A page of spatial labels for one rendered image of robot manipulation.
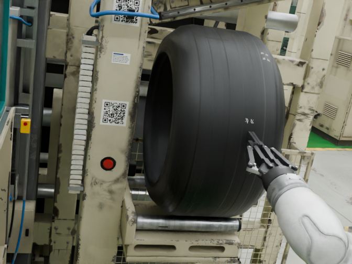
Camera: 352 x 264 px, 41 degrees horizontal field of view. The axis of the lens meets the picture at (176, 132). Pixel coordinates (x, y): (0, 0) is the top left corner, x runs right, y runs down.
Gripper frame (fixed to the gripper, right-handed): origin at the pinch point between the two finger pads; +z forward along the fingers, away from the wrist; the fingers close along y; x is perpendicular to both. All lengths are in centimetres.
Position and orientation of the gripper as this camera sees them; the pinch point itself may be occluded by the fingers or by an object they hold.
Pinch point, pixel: (253, 142)
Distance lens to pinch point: 121.4
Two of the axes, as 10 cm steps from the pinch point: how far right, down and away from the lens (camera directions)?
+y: -9.7, -0.8, -2.5
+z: -1.8, -4.7, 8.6
